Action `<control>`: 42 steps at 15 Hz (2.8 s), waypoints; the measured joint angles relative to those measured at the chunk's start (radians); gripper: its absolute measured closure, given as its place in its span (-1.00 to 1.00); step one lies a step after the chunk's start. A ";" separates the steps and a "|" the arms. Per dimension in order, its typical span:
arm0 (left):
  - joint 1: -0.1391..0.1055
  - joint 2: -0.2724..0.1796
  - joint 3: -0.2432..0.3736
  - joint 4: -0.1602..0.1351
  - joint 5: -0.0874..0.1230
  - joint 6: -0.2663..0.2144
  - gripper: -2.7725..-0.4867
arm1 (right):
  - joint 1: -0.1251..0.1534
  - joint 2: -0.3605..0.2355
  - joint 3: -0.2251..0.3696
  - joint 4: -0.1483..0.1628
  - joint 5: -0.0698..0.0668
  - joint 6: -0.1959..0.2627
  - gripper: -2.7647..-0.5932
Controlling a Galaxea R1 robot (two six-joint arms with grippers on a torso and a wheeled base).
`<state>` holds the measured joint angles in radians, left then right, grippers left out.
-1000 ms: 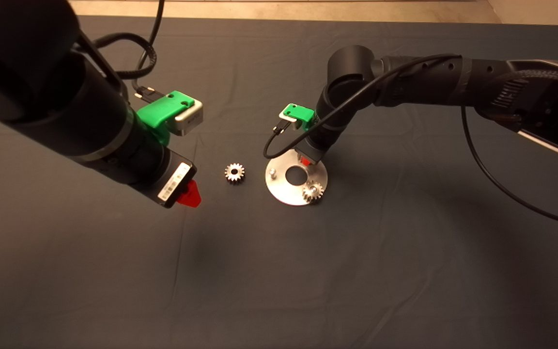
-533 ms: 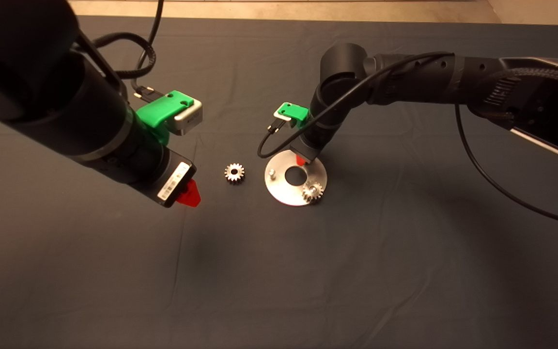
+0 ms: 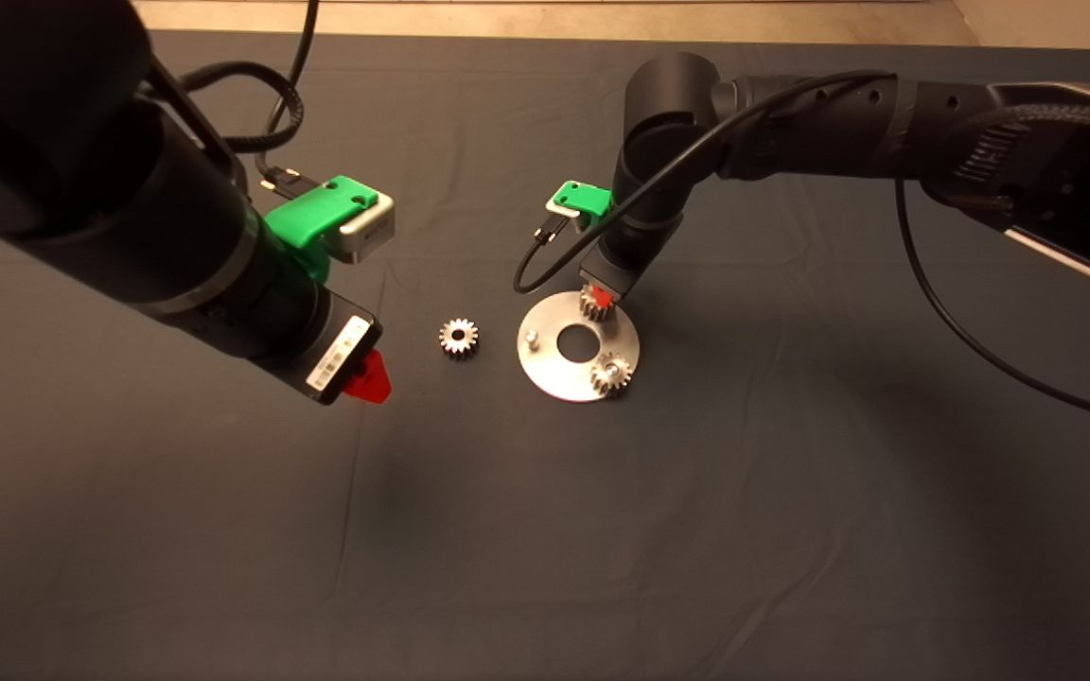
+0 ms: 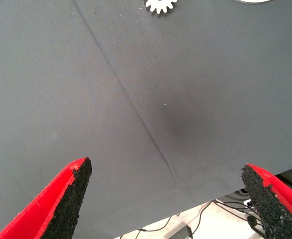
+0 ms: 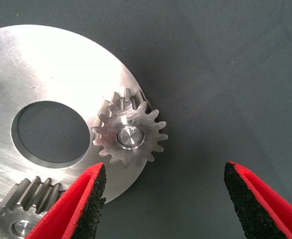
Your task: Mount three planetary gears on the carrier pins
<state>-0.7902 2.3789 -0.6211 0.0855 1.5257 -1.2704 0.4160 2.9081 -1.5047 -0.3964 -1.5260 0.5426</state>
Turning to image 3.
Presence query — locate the green right camera mount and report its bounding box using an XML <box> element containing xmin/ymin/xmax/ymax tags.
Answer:
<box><xmin>548</xmin><ymin>182</ymin><xmax>614</xmax><ymax>233</ymax></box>

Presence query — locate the black ribbed cable loop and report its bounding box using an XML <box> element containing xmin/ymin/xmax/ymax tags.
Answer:
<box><xmin>143</xmin><ymin>61</ymin><xmax>305</xmax><ymax>200</ymax></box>

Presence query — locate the round metal carrier plate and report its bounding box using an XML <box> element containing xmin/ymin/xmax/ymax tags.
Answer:
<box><xmin>517</xmin><ymin>289</ymin><xmax>642</xmax><ymax>403</ymax></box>

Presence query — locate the thin black cable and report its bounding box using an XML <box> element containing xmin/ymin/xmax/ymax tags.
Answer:
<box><xmin>261</xmin><ymin>0</ymin><xmax>321</xmax><ymax>138</ymax></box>

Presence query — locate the dark grey table cloth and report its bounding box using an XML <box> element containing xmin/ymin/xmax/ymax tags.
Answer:
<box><xmin>0</xmin><ymin>31</ymin><xmax>1090</xmax><ymax>681</ymax></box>

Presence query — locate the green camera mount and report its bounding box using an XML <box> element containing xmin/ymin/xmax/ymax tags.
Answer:
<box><xmin>266</xmin><ymin>176</ymin><xmax>380</xmax><ymax>283</ymax></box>
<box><xmin>548</xmin><ymin>182</ymin><xmax>614</xmax><ymax>233</ymax></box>

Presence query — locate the green left camera mount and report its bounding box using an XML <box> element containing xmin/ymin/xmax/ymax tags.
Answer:
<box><xmin>266</xmin><ymin>176</ymin><xmax>380</xmax><ymax>283</ymax></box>

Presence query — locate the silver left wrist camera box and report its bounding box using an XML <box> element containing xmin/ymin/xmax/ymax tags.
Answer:
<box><xmin>332</xmin><ymin>194</ymin><xmax>396</xmax><ymax>265</ymax></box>

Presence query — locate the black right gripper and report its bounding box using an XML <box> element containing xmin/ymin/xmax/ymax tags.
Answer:
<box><xmin>580</xmin><ymin>236</ymin><xmax>661</xmax><ymax>312</ymax></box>

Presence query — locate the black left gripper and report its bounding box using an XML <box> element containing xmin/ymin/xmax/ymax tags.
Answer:
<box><xmin>247</xmin><ymin>284</ymin><xmax>395</xmax><ymax>406</ymax></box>

